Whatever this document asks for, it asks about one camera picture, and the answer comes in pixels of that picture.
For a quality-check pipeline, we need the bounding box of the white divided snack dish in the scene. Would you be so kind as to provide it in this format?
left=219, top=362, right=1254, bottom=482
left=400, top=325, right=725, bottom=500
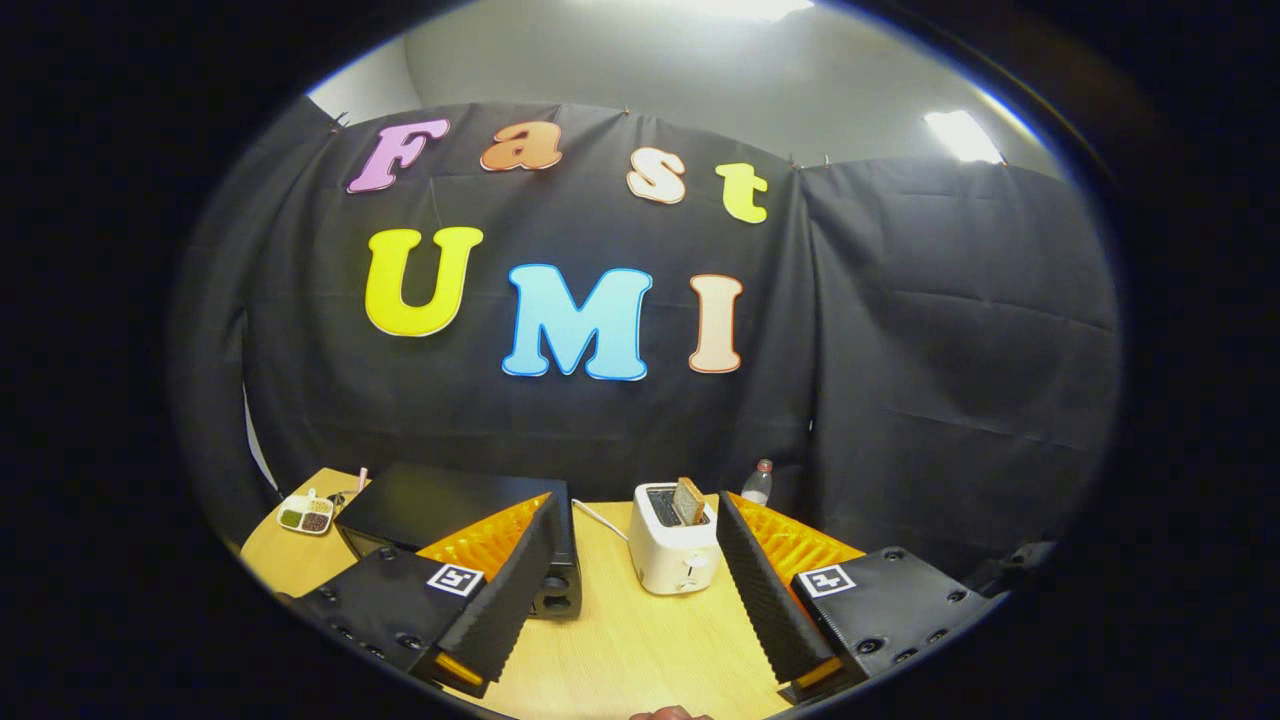
left=277, top=489, right=335, bottom=536

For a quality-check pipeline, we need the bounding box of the white pop-up toaster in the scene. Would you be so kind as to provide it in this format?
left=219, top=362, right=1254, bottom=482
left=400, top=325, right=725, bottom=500
left=629, top=482, right=723, bottom=597

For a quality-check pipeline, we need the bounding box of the white power cable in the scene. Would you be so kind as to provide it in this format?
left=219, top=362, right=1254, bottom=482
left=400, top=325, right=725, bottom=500
left=572, top=498, right=631, bottom=543

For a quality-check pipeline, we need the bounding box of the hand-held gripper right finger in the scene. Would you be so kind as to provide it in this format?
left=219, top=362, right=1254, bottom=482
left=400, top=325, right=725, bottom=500
left=714, top=490, right=1006, bottom=704

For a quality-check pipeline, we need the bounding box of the ceiling light panel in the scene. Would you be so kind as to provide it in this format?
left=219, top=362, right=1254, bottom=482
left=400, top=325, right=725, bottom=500
left=690, top=0, right=816, bottom=21
left=923, top=110, right=1004, bottom=164

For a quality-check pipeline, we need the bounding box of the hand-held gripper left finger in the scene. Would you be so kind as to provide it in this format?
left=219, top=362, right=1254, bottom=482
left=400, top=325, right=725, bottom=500
left=290, top=491, right=561, bottom=699

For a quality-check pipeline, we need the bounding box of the black toaster oven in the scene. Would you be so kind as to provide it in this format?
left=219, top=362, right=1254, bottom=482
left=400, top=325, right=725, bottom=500
left=335, top=462, right=583, bottom=621

